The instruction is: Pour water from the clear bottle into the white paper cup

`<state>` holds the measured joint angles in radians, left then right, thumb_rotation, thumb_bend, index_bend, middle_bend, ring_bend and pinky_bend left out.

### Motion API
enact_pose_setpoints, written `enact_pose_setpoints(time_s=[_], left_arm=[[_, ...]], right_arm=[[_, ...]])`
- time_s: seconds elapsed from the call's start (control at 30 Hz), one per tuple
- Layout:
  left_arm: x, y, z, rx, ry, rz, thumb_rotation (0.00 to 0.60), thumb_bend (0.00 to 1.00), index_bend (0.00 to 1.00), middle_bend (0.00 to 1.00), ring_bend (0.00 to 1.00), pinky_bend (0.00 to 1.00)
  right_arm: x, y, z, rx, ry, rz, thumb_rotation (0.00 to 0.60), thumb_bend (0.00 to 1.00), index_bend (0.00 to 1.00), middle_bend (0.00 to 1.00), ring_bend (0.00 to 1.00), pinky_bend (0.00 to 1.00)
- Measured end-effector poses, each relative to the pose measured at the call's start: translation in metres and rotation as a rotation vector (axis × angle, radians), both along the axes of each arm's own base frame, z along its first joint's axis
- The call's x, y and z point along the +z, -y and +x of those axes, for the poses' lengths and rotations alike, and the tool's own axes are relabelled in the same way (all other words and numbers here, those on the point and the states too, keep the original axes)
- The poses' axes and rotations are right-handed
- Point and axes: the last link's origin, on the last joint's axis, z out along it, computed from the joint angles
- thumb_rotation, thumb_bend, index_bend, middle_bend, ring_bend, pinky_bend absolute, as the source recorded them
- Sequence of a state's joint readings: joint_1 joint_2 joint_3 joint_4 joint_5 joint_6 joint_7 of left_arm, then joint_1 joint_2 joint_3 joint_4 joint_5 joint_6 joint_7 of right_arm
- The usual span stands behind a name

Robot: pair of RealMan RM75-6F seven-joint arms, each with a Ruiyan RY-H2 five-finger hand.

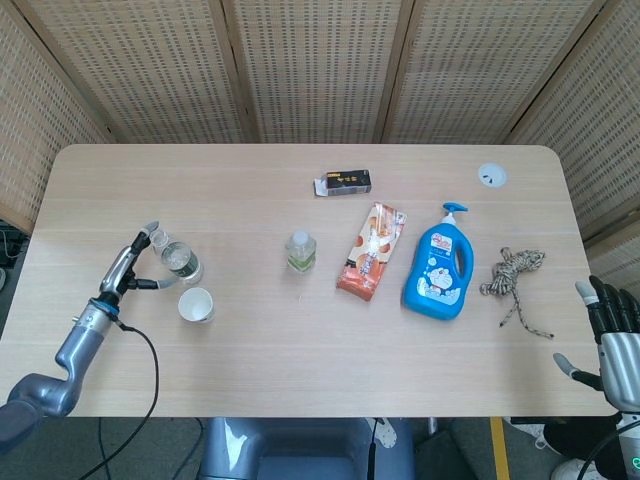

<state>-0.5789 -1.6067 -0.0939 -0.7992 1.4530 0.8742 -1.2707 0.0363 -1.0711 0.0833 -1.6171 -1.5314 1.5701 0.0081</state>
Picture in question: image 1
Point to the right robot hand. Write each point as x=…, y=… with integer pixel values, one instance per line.
x=617, y=345

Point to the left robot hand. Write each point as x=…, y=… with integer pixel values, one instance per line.
x=117, y=272

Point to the transparent plastic bottle green label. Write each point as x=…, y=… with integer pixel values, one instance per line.
x=181, y=262

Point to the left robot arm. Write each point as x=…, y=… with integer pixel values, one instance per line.
x=75, y=355

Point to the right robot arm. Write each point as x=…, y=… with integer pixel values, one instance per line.
x=631, y=445

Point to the white paper cup floral print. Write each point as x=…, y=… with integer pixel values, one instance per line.
x=196, y=306

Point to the small bottle light green label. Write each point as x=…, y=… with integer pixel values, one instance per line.
x=301, y=255

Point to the blue pump detergent bottle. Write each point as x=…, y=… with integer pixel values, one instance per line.
x=440, y=275

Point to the small black carton box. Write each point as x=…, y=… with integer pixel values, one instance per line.
x=347, y=182

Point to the blue-grey robot torso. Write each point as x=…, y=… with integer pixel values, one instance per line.
x=300, y=450

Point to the orange biscuit box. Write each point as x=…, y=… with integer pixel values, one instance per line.
x=372, y=250

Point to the woven rattan folding screen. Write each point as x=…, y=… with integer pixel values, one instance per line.
x=320, y=75

